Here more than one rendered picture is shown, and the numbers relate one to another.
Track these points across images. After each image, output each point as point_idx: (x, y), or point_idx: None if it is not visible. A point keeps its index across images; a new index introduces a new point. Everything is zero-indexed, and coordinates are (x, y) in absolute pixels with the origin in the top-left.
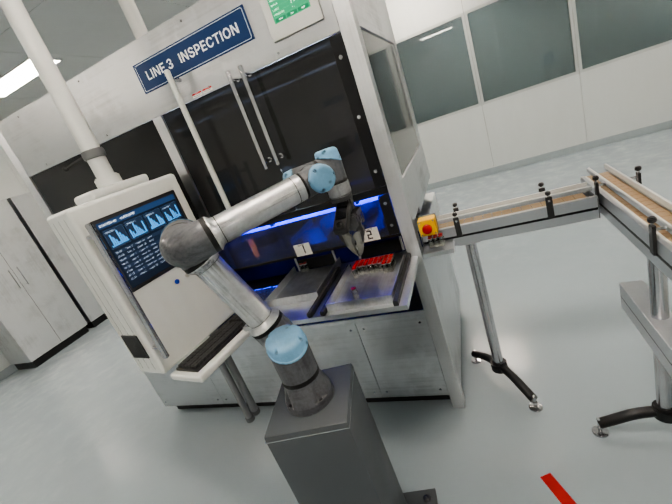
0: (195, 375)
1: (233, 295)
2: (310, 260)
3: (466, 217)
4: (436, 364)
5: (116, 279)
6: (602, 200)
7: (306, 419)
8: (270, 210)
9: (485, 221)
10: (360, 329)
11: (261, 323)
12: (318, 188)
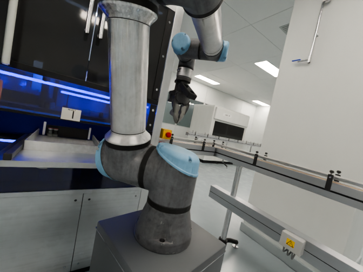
0: None
1: (143, 80)
2: (62, 128)
3: (174, 138)
4: None
5: None
6: (215, 149)
7: (186, 253)
8: (220, 34)
9: (182, 143)
10: (86, 199)
11: (141, 132)
12: (226, 53)
